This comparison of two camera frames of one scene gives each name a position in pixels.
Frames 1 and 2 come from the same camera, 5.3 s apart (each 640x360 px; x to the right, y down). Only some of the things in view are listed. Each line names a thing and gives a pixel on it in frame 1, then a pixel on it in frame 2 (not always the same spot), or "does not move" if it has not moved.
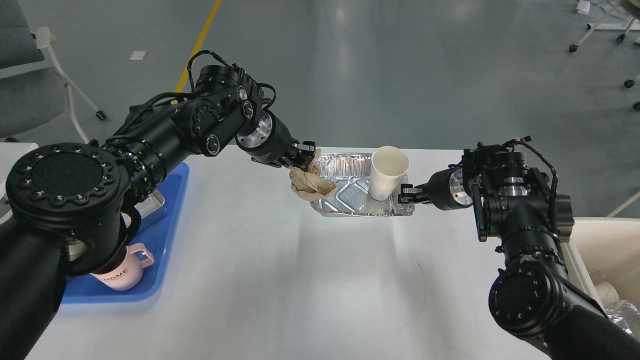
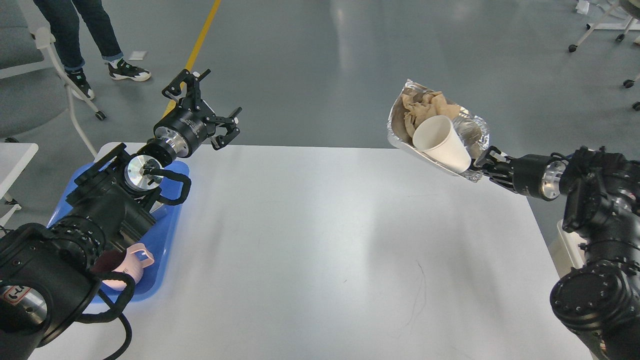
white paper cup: x=389 y=166 to x=435 y=136
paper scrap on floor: x=137 y=55 does not move
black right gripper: x=447 y=189 to x=537 y=175
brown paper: x=310 y=185 to x=421 y=107
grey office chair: x=33 y=87 does not move
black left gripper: x=267 y=140 to x=185 y=128
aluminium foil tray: x=350 y=172 to x=396 y=132
